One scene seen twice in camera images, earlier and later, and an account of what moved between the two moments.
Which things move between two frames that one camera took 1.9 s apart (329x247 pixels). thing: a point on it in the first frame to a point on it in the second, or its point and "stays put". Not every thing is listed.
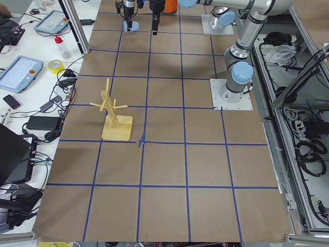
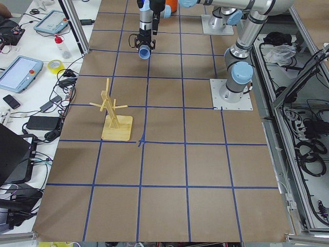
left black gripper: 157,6 stays put
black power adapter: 43,123 stays put
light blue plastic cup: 135,26 to 144,51
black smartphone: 12,102 stays put
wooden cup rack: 114,127 stays put
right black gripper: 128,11 to 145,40
